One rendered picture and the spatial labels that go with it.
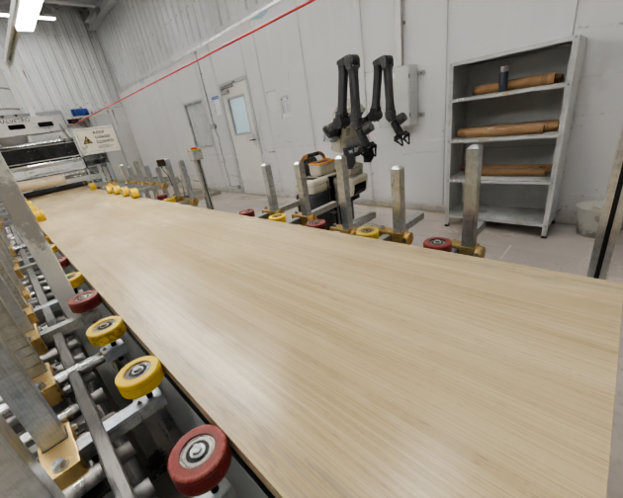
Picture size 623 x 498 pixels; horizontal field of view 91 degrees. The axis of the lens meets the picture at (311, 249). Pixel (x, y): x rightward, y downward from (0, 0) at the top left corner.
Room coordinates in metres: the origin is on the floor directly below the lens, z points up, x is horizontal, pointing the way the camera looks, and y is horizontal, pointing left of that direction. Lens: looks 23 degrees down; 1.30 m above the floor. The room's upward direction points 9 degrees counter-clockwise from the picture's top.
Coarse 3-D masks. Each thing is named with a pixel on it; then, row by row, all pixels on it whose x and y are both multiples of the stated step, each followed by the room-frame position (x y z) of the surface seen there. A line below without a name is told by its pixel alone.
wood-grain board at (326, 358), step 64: (64, 192) 3.97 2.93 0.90; (64, 256) 1.35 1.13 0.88; (128, 256) 1.16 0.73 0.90; (192, 256) 1.05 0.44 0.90; (256, 256) 0.95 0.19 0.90; (320, 256) 0.87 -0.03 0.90; (384, 256) 0.80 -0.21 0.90; (448, 256) 0.73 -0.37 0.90; (128, 320) 0.67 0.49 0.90; (192, 320) 0.62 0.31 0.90; (256, 320) 0.58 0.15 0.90; (320, 320) 0.54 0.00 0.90; (384, 320) 0.51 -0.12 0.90; (448, 320) 0.48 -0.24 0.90; (512, 320) 0.45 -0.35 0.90; (576, 320) 0.42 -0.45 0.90; (192, 384) 0.42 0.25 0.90; (256, 384) 0.39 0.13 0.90; (320, 384) 0.37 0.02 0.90; (384, 384) 0.35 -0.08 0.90; (448, 384) 0.33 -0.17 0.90; (512, 384) 0.31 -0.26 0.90; (576, 384) 0.30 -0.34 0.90; (256, 448) 0.28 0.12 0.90; (320, 448) 0.27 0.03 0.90; (384, 448) 0.25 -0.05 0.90; (448, 448) 0.24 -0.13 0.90; (512, 448) 0.23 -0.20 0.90; (576, 448) 0.22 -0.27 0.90
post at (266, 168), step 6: (264, 168) 1.61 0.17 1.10; (270, 168) 1.63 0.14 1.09; (264, 174) 1.62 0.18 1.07; (270, 174) 1.62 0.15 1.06; (264, 180) 1.63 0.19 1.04; (270, 180) 1.62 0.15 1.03; (270, 186) 1.61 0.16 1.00; (270, 192) 1.61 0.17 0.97; (270, 198) 1.61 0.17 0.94; (276, 198) 1.63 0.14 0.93; (270, 204) 1.62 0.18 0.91; (276, 204) 1.62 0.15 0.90
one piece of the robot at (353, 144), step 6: (354, 138) 2.51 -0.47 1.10; (348, 144) 2.45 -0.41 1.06; (354, 144) 2.50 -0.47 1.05; (360, 144) 2.55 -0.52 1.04; (348, 150) 2.42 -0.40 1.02; (354, 150) 2.39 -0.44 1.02; (372, 150) 2.56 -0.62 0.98; (348, 156) 2.42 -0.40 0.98; (354, 156) 2.38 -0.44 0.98; (366, 156) 2.60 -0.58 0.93; (372, 156) 2.56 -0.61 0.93; (348, 162) 2.43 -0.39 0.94; (354, 162) 2.38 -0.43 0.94; (348, 168) 2.43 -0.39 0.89
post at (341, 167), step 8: (336, 160) 1.26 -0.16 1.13; (344, 160) 1.25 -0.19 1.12; (336, 168) 1.26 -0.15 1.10; (344, 168) 1.25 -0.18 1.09; (336, 176) 1.26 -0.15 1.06; (344, 176) 1.24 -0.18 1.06; (344, 184) 1.24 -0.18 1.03; (344, 192) 1.24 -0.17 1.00; (344, 200) 1.24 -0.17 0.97; (344, 208) 1.25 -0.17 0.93; (344, 216) 1.25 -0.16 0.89; (352, 216) 1.26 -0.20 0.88; (344, 224) 1.25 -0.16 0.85; (352, 224) 1.26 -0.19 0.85
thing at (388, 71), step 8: (384, 56) 2.49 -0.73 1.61; (384, 64) 2.49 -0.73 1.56; (392, 64) 2.52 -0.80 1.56; (384, 72) 2.53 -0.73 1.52; (392, 72) 2.52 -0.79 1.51; (384, 80) 2.53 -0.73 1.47; (392, 80) 2.51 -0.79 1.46; (392, 88) 2.51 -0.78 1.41; (392, 96) 2.50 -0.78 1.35; (392, 104) 2.50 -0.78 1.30; (392, 112) 2.49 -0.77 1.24
